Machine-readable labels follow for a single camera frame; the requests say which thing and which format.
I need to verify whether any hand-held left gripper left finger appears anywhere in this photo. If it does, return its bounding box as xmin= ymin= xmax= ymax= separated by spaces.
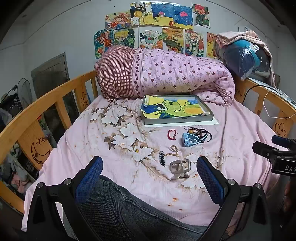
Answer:
xmin=22 ymin=156 xmax=104 ymax=241

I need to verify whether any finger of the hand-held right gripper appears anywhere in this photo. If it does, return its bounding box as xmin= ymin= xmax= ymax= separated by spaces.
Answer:
xmin=252 ymin=141 xmax=278 ymax=161
xmin=271 ymin=135 xmax=292 ymax=149

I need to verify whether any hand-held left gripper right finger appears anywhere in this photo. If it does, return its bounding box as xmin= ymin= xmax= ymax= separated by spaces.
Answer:
xmin=196 ymin=156 xmax=273 ymax=241

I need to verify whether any dark bead bracelet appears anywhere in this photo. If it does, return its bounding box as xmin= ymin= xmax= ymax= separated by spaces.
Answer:
xmin=184 ymin=126 xmax=213 ymax=142

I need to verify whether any blue watch strap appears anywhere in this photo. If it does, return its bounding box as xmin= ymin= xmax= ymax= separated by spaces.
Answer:
xmin=181 ymin=133 xmax=204 ymax=147

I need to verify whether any small bronze chain bracelet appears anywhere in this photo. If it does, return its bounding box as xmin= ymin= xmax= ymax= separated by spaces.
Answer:
xmin=165 ymin=145 xmax=180 ymax=159

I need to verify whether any grey metal tray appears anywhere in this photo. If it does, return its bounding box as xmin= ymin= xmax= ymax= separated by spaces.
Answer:
xmin=142 ymin=94 xmax=214 ymax=126

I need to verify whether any pink floral bed sheet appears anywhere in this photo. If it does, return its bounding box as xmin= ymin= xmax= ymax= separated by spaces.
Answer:
xmin=22 ymin=94 xmax=289 ymax=232

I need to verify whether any white flat panel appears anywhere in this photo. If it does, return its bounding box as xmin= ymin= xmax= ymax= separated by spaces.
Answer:
xmin=248 ymin=76 xmax=296 ymax=105

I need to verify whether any person's grey jeans leg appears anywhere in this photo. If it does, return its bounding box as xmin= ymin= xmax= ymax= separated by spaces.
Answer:
xmin=62 ymin=175 xmax=232 ymax=241

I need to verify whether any white paper sheet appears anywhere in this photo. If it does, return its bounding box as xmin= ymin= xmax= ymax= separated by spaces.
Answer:
xmin=144 ymin=117 xmax=219 ymax=127

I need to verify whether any pile of stuffed toys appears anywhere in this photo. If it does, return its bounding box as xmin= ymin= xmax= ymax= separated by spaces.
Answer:
xmin=0 ymin=139 xmax=35 ymax=195

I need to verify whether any green frog crayon drawing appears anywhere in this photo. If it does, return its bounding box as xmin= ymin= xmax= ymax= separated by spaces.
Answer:
xmin=143 ymin=96 xmax=211 ymax=118

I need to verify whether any plastic bag of clothes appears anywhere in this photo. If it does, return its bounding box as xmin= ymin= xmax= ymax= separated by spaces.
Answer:
xmin=217 ymin=38 xmax=272 ymax=80

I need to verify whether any red checkered pillow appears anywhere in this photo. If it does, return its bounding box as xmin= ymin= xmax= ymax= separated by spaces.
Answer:
xmin=94 ymin=45 xmax=139 ymax=101

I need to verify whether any pink dotted rolled quilt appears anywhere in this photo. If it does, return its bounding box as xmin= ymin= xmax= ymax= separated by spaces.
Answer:
xmin=132 ymin=47 xmax=236 ymax=106

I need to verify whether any dark grey door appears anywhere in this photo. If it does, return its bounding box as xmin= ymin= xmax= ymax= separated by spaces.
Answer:
xmin=31 ymin=53 xmax=80 ymax=139

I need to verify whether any plastic-wrapped blue bundle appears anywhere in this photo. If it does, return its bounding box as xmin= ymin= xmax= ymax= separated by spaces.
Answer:
xmin=215 ymin=30 xmax=281 ymax=87

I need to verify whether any white cable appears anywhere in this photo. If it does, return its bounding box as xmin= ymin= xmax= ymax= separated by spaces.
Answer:
xmin=264 ymin=88 xmax=293 ymax=120

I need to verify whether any black cable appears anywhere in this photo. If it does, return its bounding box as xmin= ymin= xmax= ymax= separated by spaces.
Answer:
xmin=244 ymin=85 xmax=281 ymax=102

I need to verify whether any wooden bed frame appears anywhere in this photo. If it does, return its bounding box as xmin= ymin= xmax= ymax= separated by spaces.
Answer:
xmin=0 ymin=70 xmax=296 ymax=214

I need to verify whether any group of wall drawings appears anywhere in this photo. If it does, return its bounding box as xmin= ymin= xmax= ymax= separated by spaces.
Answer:
xmin=94 ymin=2 xmax=219 ymax=59

